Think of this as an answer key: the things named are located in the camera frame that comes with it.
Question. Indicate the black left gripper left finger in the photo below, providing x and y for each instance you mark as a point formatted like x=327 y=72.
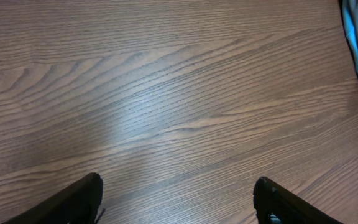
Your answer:
x=76 y=204

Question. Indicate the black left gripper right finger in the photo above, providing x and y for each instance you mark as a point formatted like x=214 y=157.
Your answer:
x=276 y=205

